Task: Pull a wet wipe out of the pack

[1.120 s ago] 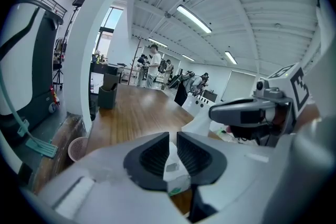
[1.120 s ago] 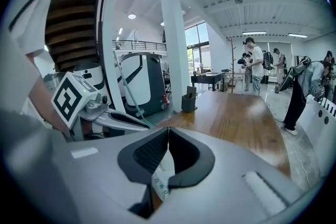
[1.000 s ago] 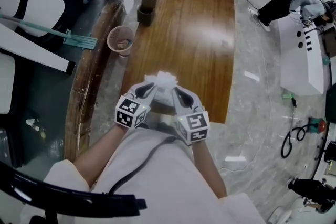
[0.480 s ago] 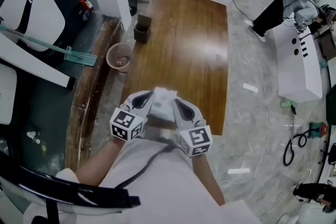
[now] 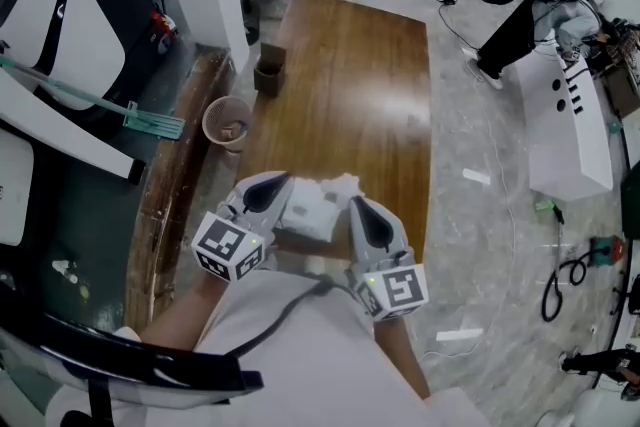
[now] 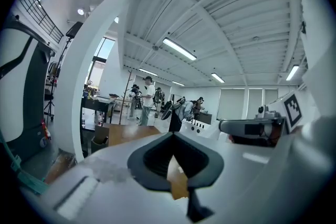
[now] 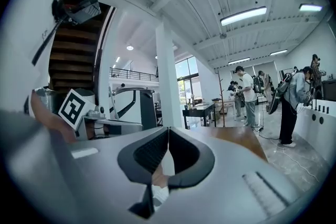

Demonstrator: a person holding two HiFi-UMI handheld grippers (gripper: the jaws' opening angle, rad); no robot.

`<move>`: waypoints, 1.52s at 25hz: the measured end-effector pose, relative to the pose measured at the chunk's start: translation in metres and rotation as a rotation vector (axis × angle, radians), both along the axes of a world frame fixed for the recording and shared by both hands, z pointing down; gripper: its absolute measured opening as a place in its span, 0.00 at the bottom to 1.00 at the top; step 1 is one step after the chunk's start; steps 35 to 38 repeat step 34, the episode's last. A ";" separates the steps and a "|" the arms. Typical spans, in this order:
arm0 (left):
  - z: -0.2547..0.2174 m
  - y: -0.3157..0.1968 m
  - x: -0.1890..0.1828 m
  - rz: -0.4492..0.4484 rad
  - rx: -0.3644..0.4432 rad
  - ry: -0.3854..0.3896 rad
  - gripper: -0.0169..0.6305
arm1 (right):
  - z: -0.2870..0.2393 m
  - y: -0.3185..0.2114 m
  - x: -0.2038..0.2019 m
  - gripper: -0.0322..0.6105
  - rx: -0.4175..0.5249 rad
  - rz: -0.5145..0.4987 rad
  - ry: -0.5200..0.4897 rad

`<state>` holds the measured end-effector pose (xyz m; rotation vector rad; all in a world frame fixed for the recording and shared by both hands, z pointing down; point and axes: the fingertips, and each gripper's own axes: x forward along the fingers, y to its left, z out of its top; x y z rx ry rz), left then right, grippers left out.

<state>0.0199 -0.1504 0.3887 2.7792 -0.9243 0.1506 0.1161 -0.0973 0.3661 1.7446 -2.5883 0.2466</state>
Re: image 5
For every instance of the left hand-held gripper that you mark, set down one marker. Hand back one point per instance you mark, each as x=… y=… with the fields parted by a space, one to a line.
x=225 y=245

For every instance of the white air purifier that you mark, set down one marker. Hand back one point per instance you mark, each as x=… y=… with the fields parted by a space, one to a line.
x=15 y=195

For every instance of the white and black machine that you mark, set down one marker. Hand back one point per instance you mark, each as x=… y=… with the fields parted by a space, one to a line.
x=95 y=50

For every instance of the brown wooden curved ledge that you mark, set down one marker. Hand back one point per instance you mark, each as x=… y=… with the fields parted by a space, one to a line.
x=165 y=195

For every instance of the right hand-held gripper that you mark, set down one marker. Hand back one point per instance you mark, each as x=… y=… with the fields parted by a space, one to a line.
x=395 y=290

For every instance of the person's left forearm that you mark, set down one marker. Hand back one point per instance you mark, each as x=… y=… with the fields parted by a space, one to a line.
x=180 y=320

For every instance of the pink plastic wastebasket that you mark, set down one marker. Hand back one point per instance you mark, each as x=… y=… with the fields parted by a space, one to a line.
x=225 y=140

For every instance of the person's white shirt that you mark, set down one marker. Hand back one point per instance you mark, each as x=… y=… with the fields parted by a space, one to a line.
x=300 y=365

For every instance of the white plastic bag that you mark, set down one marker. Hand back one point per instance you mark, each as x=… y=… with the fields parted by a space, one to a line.
x=310 y=215

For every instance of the white cabinet with black holes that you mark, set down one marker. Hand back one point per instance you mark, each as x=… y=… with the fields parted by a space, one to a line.
x=565 y=155

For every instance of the red fire extinguisher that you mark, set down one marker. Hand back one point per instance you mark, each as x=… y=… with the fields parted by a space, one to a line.
x=165 y=30

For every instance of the green and red vacuum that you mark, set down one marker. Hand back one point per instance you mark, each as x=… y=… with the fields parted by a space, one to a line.
x=605 y=250

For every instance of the green plastic floor tool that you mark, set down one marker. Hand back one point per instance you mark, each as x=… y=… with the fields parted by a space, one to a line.
x=547 y=205

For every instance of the person's right forearm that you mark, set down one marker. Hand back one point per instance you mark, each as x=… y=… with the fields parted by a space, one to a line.
x=400 y=355

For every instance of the teal flat mop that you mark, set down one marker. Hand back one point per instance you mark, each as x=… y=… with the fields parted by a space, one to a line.
x=155 y=125

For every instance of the white slanted partition panel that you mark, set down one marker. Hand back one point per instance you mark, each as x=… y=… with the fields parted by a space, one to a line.
x=65 y=135

